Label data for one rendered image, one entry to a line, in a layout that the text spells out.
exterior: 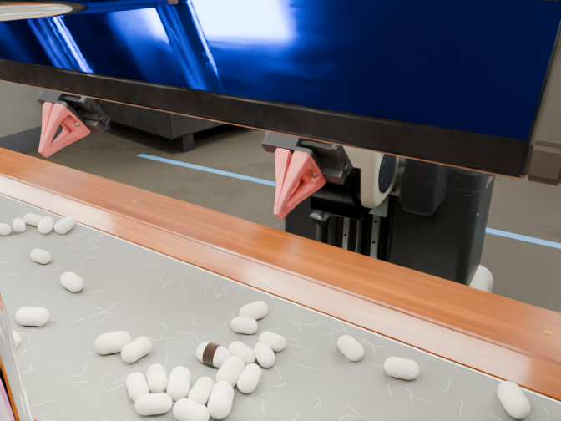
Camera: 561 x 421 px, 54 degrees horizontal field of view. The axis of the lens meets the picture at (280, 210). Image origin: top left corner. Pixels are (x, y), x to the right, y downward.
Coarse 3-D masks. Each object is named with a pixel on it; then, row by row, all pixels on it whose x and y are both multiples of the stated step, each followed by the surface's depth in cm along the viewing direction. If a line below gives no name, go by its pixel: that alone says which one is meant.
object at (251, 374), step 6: (246, 366) 54; (252, 366) 54; (258, 366) 54; (246, 372) 53; (252, 372) 53; (258, 372) 54; (240, 378) 53; (246, 378) 52; (252, 378) 53; (258, 378) 53; (240, 384) 52; (246, 384) 52; (252, 384) 52; (240, 390) 53; (246, 390) 52; (252, 390) 53
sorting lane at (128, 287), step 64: (0, 256) 78; (64, 256) 78; (128, 256) 78; (64, 320) 64; (128, 320) 64; (192, 320) 64; (256, 320) 64; (320, 320) 64; (64, 384) 54; (192, 384) 54; (320, 384) 54; (384, 384) 54; (448, 384) 54
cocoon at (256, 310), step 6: (246, 306) 63; (252, 306) 63; (258, 306) 63; (264, 306) 64; (240, 312) 63; (246, 312) 63; (252, 312) 63; (258, 312) 63; (264, 312) 64; (258, 318) 64
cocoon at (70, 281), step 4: (68, 272) 70; (72, 272) 70; (64, 276) 69; (68, 276) 69; (72, 276) 69; (76, 276) 69; (60, 280) 70; (64, 280) 69; (68, 280) 69; (72, 280) 69; (76, 280) 69; (80, 280) 69; (64, 284) 69; (68, 284) 68; (72, 284) 68; (76, 284) 68; (80, 284) 69; (68, 288) 69; (72, 288) 68; (76, 288) 69; (80, 288) 69
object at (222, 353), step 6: (204, 342) 57; (198, 348) 57; (204, 348) 56; (222, 348) 56; (198, 354) 56; (216, 354) 56; (222, 354) 56; (228, 354) 56; (216, 360) 56; (222, 360) 56; (216, 366) 56
